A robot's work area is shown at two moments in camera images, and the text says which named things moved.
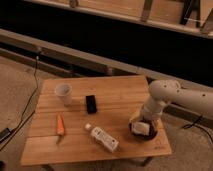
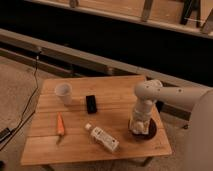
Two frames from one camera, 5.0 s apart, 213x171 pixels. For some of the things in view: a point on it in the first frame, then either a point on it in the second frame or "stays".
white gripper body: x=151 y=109 -> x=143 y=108
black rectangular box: x=91 y=104 stays
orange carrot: x=60 y=128 stays
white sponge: x=140 y=128 stays
